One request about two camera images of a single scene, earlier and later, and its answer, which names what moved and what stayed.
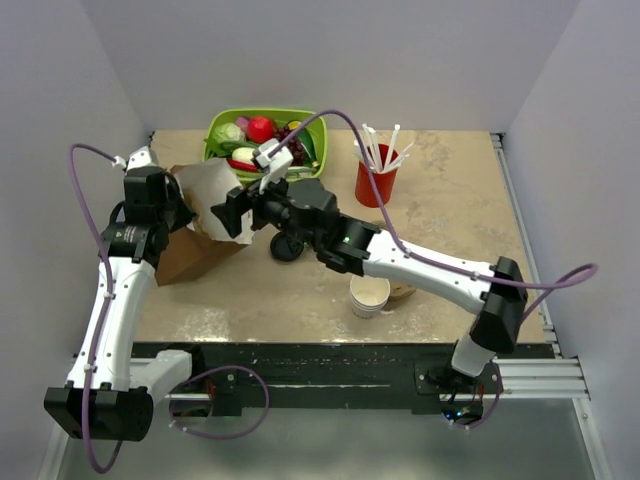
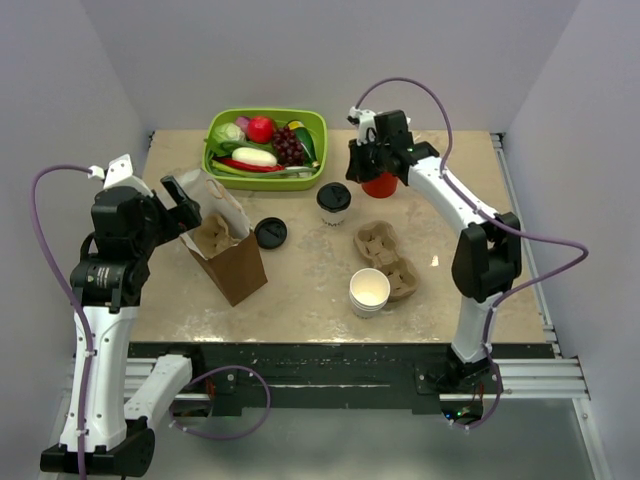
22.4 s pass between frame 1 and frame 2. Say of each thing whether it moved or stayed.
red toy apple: stayed
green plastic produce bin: stayed
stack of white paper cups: stayed
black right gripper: moved
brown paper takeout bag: moved
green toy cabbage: stayed
